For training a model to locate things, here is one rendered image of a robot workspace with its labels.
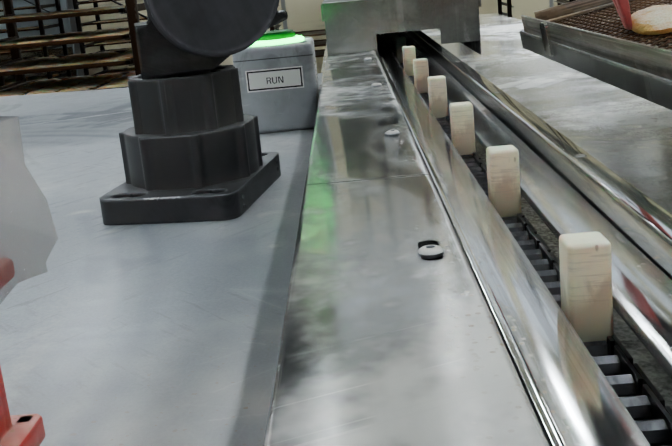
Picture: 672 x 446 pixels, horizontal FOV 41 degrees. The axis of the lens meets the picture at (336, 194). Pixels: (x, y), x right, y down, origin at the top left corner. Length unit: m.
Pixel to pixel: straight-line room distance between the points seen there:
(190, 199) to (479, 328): 0.32
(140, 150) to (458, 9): 0.57
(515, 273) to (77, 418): 0.15
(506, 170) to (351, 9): 0.65
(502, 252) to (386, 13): 0.73
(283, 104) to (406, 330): 0.57
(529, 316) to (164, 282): 0.21
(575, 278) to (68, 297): 0.24
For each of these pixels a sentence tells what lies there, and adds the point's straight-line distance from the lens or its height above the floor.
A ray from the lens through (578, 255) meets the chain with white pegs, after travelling 0.27.
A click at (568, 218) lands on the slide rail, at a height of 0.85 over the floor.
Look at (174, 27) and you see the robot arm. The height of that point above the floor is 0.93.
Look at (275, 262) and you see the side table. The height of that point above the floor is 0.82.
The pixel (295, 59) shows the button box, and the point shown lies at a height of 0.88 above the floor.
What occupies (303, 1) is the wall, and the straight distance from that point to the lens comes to 7.59.
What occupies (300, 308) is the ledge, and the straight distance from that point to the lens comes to 0.26.
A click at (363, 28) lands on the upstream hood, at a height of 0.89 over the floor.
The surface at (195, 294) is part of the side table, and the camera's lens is 0.41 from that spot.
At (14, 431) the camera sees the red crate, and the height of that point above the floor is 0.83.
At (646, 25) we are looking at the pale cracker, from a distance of 0.63.
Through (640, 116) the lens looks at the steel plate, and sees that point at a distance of 0.76.
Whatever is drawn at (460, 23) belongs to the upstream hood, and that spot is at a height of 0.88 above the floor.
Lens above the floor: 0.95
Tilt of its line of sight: 14 degrees down
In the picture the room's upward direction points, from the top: 5 degrees counter-clockwise
